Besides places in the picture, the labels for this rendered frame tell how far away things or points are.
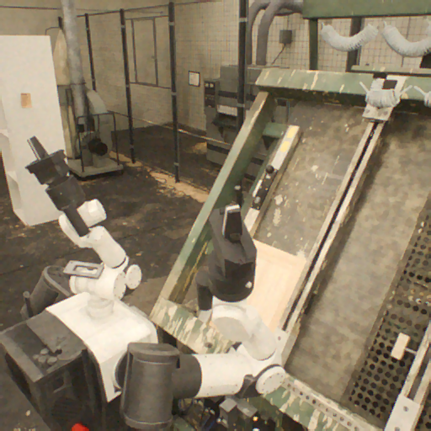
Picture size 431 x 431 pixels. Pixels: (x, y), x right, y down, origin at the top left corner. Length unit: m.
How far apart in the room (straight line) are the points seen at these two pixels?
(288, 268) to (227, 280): 0.96
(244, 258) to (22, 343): 0.55
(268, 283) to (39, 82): 3.83
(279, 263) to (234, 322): 0.90
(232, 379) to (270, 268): 0.81
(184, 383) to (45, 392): 0.27
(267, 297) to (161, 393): 0.90
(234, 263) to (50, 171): 0.69
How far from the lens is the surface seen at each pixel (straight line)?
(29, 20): 9.53
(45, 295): 1.17
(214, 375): 0.93
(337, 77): 1.90
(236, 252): 0.66
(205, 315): 1.78
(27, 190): 5.12
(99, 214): 1.21
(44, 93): 4.99
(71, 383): 0.95
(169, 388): 0.87
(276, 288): 1.67
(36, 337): 1.00
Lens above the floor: 2.00
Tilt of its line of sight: 24 degrees down
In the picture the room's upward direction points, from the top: straight up
